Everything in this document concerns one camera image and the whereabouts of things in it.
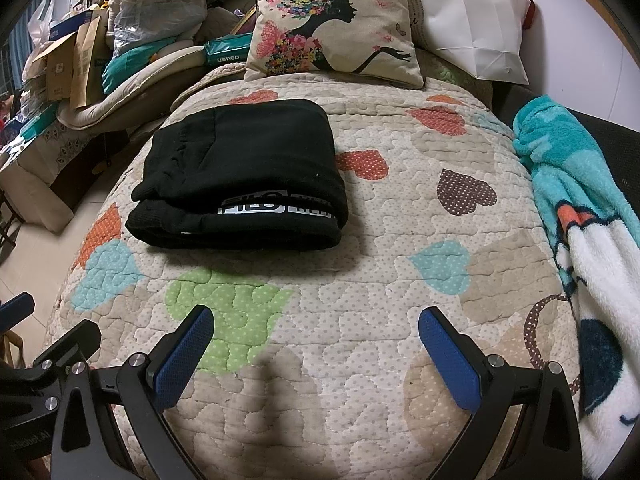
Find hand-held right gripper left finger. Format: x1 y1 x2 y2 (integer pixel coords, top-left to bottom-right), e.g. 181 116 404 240
50 305 215 480

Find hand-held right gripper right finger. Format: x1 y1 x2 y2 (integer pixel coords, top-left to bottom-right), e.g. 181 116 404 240
417 306 583 480

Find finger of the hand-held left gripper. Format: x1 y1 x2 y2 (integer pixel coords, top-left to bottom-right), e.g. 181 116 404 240
31 320 102 378
0 294 36 333

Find black pants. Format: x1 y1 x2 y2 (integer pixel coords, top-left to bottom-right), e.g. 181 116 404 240
125 99 349 251

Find heart print quilt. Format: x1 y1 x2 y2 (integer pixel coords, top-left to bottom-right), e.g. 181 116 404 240
45 72 583 480

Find patterned beige cushion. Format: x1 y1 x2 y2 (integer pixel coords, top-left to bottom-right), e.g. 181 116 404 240
0 110 101 233

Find teal fleece blanket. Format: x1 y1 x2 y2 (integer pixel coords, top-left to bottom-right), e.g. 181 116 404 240
512 95 640 480

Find cardboard box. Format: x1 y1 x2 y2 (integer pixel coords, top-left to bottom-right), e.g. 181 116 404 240
45 30 81 103

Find beige padded mat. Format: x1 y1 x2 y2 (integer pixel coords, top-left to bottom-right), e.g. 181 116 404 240
57 45 206 131

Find brown paper bag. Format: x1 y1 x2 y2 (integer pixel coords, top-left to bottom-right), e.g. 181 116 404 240
70 15 108 111

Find teal cloth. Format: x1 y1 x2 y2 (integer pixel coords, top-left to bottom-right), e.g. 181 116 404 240
102 42 166 93

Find white plastic bag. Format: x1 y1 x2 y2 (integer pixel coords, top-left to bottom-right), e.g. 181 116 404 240
27 0 57 51

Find green tissue pack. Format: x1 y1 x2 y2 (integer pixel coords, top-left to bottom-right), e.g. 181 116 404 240
202 37 253 67

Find clear plastic bag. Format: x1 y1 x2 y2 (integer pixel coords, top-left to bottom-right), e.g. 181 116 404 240
107 0 206 56

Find white paper bag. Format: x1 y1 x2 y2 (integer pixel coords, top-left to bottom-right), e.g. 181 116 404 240
407 0 531 86

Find floral silhouette printed cushion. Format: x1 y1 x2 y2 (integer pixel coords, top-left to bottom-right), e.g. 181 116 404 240
244 0 426 91

